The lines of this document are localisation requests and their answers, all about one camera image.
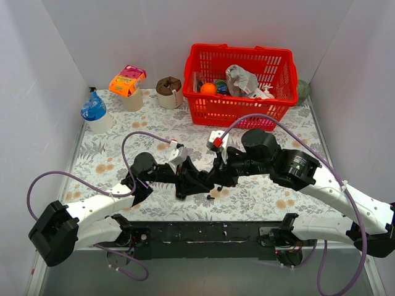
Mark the blue wrapper on white cup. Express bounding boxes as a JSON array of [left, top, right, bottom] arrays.
[[80, 91, 107, 121]]

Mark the green blue packet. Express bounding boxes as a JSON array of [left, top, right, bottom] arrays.
[[214, 79, 229, 95]]

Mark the green ball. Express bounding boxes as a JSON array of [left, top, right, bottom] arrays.
[[296, 80, 310, 106]]

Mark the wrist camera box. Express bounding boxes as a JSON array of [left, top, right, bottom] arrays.
[[167, 139, 188, 173], [206, 130, 229, 153]]

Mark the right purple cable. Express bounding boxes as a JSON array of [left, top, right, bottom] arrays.
[[220, 113, 370, 296]]

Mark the white pump bottle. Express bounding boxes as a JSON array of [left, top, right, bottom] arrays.
[[247, 85, 275, 99]]

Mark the brown topped paper cup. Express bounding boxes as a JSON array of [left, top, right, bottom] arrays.
[[156, 76, 183, 109]]

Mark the red plastic shopping basket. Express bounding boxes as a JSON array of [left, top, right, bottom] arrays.
[[183, 44, 298, 127]]

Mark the beige cup under snack box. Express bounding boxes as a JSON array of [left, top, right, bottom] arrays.
[[120, 88, 143, 112]]

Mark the orange pink snack box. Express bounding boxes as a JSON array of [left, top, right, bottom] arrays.
[[109, 65, 147, 97]]

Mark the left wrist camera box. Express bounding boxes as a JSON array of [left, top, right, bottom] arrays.
[[167, 139, 188, 173]]

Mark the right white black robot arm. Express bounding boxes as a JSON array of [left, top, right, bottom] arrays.
[[207, 129, 394, 258]]

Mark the orange fruit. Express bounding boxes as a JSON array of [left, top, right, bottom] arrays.
[[200, 83, 217, 95]]

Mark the white cup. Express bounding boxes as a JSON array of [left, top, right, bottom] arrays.
[[85, 110, 114, 134]]

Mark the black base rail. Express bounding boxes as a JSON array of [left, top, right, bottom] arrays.
[[103, 221, 314, 260]]

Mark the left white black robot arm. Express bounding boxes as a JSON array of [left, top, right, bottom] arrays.
[[28, 150, 214, 267]]

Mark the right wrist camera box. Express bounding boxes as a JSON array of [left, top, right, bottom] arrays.
[[206, 130, 229, 153]]

